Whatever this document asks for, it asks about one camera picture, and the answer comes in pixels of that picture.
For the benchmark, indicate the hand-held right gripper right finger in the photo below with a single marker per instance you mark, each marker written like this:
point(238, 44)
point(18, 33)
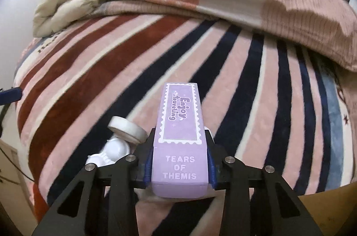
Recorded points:
point(212, 169)

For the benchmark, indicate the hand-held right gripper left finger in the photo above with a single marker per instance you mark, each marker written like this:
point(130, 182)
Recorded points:
point(147, 166)

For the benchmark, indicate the purple printed cardboard box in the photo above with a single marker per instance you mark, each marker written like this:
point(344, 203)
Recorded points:
point(178, 138)

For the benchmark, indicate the white plastic figure toy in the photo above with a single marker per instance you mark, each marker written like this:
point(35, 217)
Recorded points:
point(111, 153)

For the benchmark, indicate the white round tape roll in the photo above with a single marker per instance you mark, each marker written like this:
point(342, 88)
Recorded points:
point(128, 131)

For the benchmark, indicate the striped fleece blanket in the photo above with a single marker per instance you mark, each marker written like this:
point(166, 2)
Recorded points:
point(178, 80)

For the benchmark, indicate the left hand-held gripper finger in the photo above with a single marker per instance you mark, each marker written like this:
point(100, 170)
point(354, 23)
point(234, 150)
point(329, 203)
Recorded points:
point(9, 95)

